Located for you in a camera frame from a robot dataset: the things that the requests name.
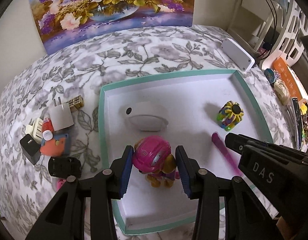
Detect black charger cube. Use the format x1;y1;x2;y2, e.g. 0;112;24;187
20;134;41;165

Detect red white glue bottle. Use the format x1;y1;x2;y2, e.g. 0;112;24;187
41;114;54;141

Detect cream hair claw clip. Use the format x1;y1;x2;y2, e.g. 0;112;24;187
25;118;43;144

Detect white plug charger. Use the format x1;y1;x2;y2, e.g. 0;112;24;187
48;97;74;131

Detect pink puppy toy figure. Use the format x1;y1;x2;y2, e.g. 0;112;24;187
132;135;179;188

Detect gold patterned block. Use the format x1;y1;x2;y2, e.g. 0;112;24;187
66;95;84;112

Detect pink small object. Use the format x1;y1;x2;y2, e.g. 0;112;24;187
56;179;66;190

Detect floral grey white blanket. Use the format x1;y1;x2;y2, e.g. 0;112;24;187
0;25;236;239

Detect purple pink marker pen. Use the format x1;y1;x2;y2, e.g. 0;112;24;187
211;132;242;176

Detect beige woven ball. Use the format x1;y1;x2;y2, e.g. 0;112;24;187
273;79;290;106

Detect orange book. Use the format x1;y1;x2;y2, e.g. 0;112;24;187
272;57;308;106

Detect blue round tin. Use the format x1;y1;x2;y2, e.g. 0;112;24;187
264;68;279;85

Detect teal white cardboard box lid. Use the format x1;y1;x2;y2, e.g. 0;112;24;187
98;69;272;235

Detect white rectangular box device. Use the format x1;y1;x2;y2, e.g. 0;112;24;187
221;38;255;72

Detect white chair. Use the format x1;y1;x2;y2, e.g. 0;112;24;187
227;0;281;56

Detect flower bouquet painting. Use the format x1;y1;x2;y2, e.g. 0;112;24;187
29;0;194;54

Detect white round camera device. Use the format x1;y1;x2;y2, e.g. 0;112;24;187
120;101;169;132

